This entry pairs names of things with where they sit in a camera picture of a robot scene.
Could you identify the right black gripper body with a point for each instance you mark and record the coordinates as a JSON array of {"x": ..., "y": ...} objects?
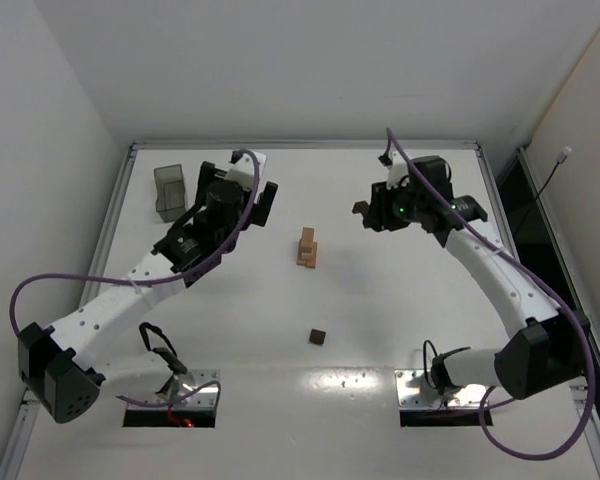
[{"x": 375, "y": 206}]

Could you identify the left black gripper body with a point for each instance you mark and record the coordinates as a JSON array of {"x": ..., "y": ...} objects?
[{"x": 265, "y": 203}]

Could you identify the dark wood arch block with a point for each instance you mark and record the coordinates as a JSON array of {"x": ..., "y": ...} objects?
[{"x": 360, "y": 208}]

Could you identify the grey translucent plastic bin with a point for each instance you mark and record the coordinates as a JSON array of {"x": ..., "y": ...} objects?
[{"x": 171, "y": 202}]

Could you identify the small dark wood cube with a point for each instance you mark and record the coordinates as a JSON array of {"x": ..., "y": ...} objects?
[{"x": 317, "y": 337}]

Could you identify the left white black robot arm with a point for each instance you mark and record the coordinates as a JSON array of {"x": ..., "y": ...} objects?
[{"x": 60, "y": 363}]

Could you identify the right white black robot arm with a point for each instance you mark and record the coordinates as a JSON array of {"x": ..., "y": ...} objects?
[{"x": 543, "y": 349}]

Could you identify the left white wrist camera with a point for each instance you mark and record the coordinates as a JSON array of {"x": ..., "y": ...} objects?
[{"x": 241, "y": 169}]

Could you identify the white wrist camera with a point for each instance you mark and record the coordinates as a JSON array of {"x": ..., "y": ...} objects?
[
  {"x": 397, "y": 166},
  {"x": 241, "y": 169}
]

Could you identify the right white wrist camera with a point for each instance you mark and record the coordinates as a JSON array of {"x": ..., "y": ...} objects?
[{"x": 397, "y": 166}]

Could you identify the black wall cable white plug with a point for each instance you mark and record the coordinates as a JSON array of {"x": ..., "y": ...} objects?
[{"x": 560, "y": 160}]

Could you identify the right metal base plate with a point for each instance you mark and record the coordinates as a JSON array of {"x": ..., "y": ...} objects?
[{"x": 415, "y": 395}]

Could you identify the metal base plate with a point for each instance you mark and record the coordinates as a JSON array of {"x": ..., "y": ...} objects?
[
  {"x": 415, "y": 395},
  {"x": 197, "y": 391}
]

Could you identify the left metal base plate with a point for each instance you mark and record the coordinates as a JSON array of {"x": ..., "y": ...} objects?
[{"x": 197, "y": 391}]

